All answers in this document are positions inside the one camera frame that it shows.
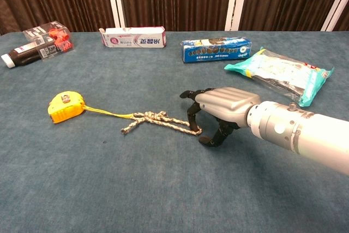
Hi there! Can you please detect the white pink toothpaste box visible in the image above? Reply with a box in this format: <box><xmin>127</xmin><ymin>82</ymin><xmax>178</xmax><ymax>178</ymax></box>
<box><xmin>98</xmin><ymin>26</ymin><xmax>167</xmax><ymax>49</ymax></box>

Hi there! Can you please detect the blue felt table cover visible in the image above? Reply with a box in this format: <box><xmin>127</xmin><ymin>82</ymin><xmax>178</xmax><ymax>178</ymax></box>
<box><xmin>0</xmin><ymin>30</ymin><xmax>349</xmax><ymax>233</ymax></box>

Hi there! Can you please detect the braided rope with yellow cord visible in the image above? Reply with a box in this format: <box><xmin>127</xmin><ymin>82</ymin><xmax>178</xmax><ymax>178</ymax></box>
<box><xmin>83</xmin><ymin>105</ymin><xmax>203</xmax><ymax>136</ymax></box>

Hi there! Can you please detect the brown bottle with white cap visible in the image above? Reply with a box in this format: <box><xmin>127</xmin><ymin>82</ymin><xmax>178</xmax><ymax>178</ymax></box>
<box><xmin>1</xmin><ymin>36</ymin><xmax>57</xmax><ymax>69</ymax></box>

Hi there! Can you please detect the clear box with red caps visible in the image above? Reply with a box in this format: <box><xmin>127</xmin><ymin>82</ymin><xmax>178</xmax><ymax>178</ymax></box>
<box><xmin>23</xmin><ymin>20</ymin><xmax>75</xmax><ymax>59</ymax></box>

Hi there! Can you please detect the yellow tape measure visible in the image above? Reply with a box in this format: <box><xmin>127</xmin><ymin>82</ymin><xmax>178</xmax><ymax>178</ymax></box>
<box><xmin>47</xmin><ymin>92</ymin><xmax>86</xmax><ymax>124</ymax></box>

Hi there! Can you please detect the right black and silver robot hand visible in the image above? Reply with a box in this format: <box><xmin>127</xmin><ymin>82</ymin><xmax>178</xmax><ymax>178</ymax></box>
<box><xmin>179</xmin><ymin>86</ymin><xmax>262</xmax><ymax>148</ymax></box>

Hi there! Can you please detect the teal clear snack packet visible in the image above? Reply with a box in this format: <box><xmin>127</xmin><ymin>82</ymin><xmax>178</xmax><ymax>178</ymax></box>
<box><xmin>224</xmin><ymin>47</ymin><xmax>335</xmax><ymax>107</ymax></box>

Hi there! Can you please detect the white partition post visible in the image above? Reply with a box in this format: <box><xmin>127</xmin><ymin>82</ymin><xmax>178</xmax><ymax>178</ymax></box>
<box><xmin>224</xmin><ymin>0</ymin><xmax>250</xmax><ymax>32</ymax></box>
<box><xmin>321</xmin><ymin>0</ymin><xmax>349</xmax><ymax>32</ymax></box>
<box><xmin>105</xmin><ymin>0</ymin><xmax>127</xmax><ymax>32</ymax></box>

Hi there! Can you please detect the blue cookie box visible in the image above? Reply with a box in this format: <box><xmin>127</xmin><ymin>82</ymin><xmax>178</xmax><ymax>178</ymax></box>
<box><xmin>181</xmin><ymin>36</ymin><xmax>253</xmax><ymax>63</ymax></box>

